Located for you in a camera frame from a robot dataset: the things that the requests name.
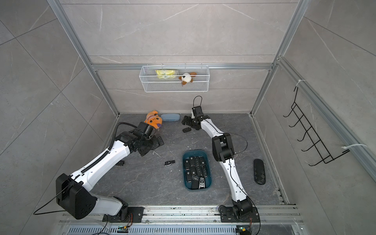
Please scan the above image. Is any Mercedes key chrome black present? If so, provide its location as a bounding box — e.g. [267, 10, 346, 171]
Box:
[164, 160, 175, 166]

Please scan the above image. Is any black flip key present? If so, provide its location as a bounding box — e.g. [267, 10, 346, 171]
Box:
[184, 159, 191, 170]

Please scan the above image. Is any teal storage box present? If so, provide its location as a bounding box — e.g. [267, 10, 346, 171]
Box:
[182, 150, 212, 191]

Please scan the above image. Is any BMW key silver black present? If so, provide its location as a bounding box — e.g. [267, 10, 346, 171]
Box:
[199, 177, 206, 189]

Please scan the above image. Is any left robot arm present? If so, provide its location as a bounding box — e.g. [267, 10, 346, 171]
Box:
[56, 131, 164, 222]

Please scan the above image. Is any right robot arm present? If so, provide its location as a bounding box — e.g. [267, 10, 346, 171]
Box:
[182, 115, 253, 220]

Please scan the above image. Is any light blue glasses case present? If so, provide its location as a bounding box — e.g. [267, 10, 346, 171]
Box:
[161, 114, 181, 122]

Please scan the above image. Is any orange plush toy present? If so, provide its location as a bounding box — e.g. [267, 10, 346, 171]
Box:
[145, 110, 163, 130]

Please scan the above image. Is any brown white plush dog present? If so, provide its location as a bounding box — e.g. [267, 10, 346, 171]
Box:
[179, 72, 197, 86]

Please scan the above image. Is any yellow plush in basket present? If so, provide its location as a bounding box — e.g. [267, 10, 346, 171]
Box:
[155, 70, 179, 79]

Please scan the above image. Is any black oblong object right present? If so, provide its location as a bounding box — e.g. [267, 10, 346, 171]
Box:
[254, 159, 266, 185]

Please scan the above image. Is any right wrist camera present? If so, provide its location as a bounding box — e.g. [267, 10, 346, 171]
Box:
[192, 106, 204, 118]

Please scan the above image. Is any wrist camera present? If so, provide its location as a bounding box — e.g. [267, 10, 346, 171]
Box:
[192, 106, 204, 118]
[134, 122, 155, 139]

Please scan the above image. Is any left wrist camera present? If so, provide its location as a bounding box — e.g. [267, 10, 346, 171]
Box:
[134, 122, 155, 139]

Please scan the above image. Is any white wire basket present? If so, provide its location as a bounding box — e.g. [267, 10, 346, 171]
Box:
[139, 65, 210, 93]

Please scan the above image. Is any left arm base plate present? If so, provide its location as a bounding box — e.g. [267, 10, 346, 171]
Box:
[102, 207, 145, 223]

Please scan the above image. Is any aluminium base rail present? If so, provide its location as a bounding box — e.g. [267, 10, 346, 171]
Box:
[53, 205, 308, 235]

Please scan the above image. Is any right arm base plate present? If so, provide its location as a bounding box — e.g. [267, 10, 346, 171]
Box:
[218, 205, 260, 223]

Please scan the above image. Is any black wall hook rack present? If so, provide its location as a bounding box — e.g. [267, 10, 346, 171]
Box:
[283, 87, 350, 167]

